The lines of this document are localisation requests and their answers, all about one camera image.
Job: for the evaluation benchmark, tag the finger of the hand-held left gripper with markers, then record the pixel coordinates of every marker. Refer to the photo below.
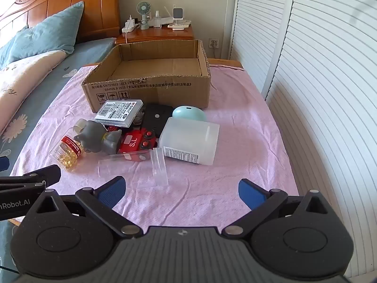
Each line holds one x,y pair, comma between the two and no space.
48,174
3,163

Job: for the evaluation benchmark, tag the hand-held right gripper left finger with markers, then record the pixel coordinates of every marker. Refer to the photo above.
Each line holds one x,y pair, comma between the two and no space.
113,190

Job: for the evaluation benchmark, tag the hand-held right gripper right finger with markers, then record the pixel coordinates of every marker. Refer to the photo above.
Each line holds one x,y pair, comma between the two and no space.
250,191

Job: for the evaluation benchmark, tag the yellow capsule pill bottle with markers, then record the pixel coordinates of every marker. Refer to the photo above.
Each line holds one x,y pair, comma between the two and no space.
63,153

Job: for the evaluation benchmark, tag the grey rubber animal toy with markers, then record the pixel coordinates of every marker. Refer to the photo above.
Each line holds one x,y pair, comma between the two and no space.
94,135

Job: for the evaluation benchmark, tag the clear labelled plastic case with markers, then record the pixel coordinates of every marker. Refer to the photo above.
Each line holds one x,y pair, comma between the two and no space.
117,113

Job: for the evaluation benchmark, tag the white translucent plastic container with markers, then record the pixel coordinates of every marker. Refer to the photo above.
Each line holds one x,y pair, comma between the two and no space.
188,141

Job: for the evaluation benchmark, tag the mint green earbud case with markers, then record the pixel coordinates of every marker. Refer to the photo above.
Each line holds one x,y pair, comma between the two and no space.
188,113

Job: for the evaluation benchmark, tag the brown cardboard box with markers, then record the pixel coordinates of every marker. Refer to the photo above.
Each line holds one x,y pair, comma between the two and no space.
147,91

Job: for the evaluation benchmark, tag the pink towel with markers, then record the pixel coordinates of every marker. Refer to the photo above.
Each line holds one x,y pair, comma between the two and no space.
235,141

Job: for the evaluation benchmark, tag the black and red toy car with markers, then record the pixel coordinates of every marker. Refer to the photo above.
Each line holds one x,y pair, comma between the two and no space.
112,128

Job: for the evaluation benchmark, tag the small clear round case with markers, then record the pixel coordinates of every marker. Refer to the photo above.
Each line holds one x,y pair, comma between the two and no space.
138,118

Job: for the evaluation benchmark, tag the black flat electronic device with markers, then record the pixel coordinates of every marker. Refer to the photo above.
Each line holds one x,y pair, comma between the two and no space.
157,118

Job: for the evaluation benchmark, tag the cream floral quilt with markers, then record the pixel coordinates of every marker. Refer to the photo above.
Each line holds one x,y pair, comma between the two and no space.
23,76

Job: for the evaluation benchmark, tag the blue grey bed sheet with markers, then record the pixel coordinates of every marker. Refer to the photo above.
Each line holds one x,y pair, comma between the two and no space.
82,56

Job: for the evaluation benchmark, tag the white louvered wardrobe door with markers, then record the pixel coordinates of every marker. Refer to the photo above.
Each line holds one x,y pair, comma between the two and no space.
330,94
259,29

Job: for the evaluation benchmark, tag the wooden table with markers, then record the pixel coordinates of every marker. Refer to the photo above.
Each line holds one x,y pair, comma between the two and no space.
223,62

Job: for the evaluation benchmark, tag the blue pillow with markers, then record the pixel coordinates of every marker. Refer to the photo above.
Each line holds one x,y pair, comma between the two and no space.
44,32

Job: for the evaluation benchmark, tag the wooden nightstand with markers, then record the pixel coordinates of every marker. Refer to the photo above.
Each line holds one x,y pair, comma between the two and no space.
153,35

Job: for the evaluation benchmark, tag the white power strip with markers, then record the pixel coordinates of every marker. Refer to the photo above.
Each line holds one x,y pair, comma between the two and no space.
129,28

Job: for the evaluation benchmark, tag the white charger plug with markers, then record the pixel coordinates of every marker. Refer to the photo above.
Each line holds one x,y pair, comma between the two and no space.
131,21

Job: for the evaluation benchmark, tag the white remote control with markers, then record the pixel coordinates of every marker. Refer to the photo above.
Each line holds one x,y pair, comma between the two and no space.
176,27

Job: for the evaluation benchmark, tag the clear spray bottle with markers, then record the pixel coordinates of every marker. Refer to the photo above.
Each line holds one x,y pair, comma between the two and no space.
157,20

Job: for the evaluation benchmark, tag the wooden headboard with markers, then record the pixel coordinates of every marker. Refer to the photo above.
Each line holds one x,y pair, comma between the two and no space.
73,0

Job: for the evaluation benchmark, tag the small green desk fan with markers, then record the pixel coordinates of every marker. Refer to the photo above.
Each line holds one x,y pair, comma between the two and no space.
143,8

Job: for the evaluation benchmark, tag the small white clock device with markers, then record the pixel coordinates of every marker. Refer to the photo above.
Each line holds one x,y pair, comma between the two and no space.
177,13

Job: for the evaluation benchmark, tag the white wall socket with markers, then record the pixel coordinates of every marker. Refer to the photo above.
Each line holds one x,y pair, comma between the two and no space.
213,43

